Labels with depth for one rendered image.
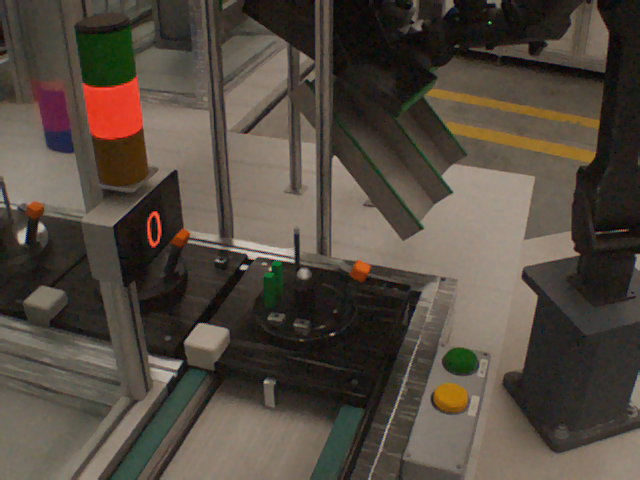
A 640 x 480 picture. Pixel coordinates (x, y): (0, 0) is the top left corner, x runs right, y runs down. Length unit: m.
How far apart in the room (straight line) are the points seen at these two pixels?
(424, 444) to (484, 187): 0.83
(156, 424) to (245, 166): 0.85
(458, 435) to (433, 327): 0.20
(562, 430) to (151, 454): 0.52
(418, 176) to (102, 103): 0.66
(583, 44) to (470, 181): 3.36
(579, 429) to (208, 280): 0.55
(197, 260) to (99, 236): 0.42
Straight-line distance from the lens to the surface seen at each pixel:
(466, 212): 1.48
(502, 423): 1.04
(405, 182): 1.20
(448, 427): 0.88
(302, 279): 0.96
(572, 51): 4.92
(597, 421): 1.03
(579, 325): 0.90
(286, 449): 0.91
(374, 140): 1.20
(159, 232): 0.78
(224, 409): 0.96
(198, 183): 1.59
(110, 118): 0.70
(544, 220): 3.25
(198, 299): 1.05
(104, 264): 0.74
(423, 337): 1.01
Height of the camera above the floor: 1.59
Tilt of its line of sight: 32 degrees down
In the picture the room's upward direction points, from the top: straight up
